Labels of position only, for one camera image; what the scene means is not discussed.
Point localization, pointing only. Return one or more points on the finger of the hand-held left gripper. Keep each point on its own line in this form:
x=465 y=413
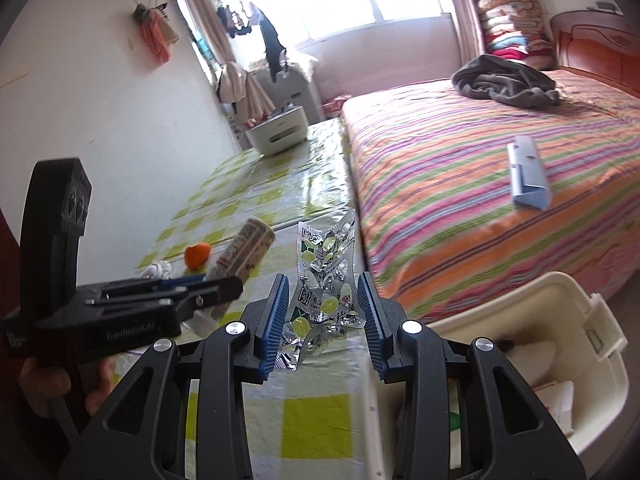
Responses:
x=185 y=280
x=220 y=292

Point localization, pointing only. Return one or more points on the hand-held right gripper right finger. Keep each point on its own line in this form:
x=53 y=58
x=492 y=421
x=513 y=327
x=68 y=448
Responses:
x=370 y=330

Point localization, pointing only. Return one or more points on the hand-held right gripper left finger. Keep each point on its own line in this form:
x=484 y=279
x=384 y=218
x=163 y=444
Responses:
x=275 y=330

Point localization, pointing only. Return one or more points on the printed roll package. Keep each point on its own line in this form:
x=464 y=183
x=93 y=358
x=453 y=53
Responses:
x=245 y=252

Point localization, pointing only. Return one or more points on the silver pill blister pack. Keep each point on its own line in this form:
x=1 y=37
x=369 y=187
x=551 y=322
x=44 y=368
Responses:
x=320 y=280

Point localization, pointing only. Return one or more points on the white plastic storage bin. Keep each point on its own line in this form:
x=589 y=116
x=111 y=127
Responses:
x=550 y=300

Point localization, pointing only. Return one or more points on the white and red box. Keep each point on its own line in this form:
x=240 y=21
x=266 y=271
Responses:
x=555 y=402

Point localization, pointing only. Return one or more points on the person's left hand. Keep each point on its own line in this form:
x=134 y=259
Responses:
x=100 y=390

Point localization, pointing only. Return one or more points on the orange tangerine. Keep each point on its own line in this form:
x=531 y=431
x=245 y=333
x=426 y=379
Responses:
x=196 y=256

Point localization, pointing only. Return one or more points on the bed with striped sheet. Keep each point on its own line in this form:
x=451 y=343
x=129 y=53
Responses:
x=450 y=185

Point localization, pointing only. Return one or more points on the white plastic basket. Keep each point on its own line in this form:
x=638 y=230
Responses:
x=280 y=132

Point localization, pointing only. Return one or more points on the covered washing machine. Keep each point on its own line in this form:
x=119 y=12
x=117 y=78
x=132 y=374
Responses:
x=295 y=90

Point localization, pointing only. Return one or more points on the red printed bag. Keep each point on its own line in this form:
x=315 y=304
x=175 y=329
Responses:
x=335 y=105

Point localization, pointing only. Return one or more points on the blue and white box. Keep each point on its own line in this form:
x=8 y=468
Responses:
x=530 y=175

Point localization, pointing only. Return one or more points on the orange gloves on hook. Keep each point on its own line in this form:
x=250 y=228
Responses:
x=157 y=35

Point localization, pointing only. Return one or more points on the black hanging garment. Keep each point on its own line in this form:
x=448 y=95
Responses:
x=272 y=40

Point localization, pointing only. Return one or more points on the pink curtain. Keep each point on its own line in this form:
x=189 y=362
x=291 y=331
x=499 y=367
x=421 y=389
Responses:
x=467 y=25
x=210 y=20

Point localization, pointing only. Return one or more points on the sock drying hanger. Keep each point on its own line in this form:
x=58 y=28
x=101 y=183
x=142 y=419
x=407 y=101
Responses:
x=235 y=17

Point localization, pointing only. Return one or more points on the grey blanket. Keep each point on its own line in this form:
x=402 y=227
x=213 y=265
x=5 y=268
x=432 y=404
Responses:
x=500 y=80

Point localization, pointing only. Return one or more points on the window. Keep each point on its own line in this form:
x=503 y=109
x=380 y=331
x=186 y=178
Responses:
x=350 y=10

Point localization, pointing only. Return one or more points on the stack of folded blankets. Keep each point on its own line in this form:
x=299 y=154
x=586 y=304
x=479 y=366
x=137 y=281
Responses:
x=510 y=25

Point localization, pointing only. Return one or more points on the wooden headboard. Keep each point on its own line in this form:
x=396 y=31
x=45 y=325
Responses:
x=600 y=45

